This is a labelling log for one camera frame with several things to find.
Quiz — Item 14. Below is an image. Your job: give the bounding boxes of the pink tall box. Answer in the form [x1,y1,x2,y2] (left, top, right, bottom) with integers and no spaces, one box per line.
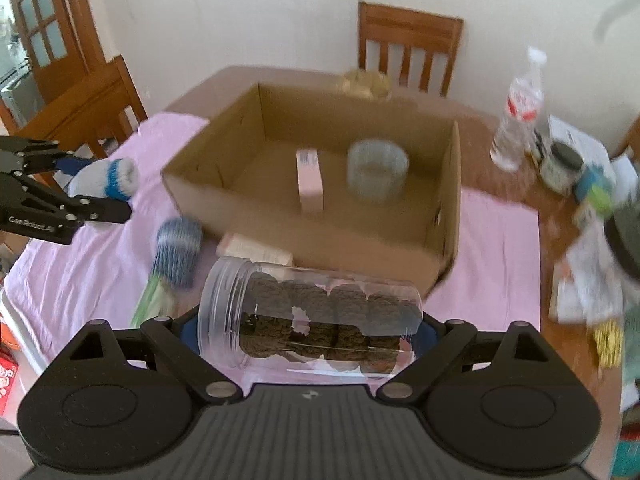
[296,148,326,216]

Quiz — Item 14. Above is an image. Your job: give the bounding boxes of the white paper box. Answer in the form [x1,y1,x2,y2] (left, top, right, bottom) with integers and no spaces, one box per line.
[547,115,617,173]

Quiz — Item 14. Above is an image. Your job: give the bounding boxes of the white and pink carton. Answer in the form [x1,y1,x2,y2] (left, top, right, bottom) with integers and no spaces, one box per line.
[216,232,294,267]

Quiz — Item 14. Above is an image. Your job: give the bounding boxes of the blue striped sock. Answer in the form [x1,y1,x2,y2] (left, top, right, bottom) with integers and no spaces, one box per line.
[152,217,203,290]

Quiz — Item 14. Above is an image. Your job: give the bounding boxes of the wooden chair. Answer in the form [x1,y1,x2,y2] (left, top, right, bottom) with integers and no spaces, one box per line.
[357,1,464,98]
[614,114,640,161]
[0,55,149,161]

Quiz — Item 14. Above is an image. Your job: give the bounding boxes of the yellow and black item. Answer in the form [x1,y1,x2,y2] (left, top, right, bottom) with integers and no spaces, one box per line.
[592,320,626,368]

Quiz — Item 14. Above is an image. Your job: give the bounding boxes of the cardboard box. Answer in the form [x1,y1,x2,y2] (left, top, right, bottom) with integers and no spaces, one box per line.
[161,82,462,301]

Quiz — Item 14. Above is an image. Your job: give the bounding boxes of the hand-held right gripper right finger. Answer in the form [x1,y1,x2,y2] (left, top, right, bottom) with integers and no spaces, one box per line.
[377,316,554,405]

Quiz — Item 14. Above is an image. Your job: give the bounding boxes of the white sock with blue band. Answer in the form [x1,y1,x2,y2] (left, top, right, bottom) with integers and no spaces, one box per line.
[67,157,140,200]

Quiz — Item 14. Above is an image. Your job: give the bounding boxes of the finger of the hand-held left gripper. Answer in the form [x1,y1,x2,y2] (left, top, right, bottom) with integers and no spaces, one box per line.
[0,174,133,226]
[0,136,99,174]

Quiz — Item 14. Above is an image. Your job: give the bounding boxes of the dark-lidded glass jar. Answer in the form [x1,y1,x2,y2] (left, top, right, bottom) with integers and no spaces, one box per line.
[539,141,586,196]

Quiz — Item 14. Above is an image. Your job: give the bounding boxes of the clear tape roll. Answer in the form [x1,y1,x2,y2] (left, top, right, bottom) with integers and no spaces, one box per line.
[347,139,410,204]

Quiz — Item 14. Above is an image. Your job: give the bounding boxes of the clear water bottle red label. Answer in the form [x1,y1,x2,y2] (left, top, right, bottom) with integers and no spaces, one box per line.
[489,47,546,173]

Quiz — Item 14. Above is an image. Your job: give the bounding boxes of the blue and green container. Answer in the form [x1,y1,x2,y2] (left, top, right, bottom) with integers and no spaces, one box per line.
[572,164,617,227]

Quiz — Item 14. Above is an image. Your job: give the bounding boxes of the red packet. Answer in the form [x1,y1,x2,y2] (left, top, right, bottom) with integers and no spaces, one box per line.
[0,349,21,417]

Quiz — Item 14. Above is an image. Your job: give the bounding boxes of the clear container with black lid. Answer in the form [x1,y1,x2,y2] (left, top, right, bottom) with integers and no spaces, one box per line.
[603,199,640,282]

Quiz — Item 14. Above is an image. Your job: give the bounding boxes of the loose white papers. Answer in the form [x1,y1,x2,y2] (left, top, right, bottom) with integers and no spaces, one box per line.
[548,220,632,323]

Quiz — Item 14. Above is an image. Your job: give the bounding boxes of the pink tablecloth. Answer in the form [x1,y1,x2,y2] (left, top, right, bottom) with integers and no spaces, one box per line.
[0,111,542,411]

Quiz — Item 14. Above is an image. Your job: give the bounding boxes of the green white tissue pack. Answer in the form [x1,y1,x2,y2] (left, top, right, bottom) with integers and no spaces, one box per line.
[131,272,178,327]

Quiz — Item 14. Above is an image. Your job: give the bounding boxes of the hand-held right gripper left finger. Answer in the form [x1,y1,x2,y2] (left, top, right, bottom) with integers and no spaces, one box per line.
[67,305,246,407]

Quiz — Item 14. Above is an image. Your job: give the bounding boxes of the clear plastic jar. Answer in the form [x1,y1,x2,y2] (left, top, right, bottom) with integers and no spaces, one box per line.
[197,256,424,376]

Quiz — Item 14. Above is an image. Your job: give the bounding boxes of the pale yellow object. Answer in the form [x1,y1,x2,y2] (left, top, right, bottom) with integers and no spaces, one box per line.
[342,67,394,102]

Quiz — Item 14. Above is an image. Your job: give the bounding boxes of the wooden glass-pane door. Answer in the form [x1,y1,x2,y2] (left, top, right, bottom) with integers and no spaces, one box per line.
[0,0,107,106]

